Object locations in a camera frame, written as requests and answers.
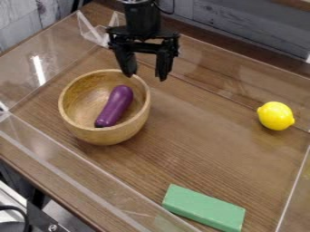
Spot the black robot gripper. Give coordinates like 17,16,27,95
107,0,179,82

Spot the purple toy eggplant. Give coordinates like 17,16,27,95
95,85,134,128

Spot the brown wooden bowl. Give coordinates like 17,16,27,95
57,69,151,145

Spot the yellow toy lemon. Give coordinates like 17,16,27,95
256,101,295,131

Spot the green rectangular block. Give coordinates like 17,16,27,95
162,184,246,232

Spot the clear acrylic tray wall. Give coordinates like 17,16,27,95
0,111,200,232

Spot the black cable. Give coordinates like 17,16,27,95
0,205,29,232

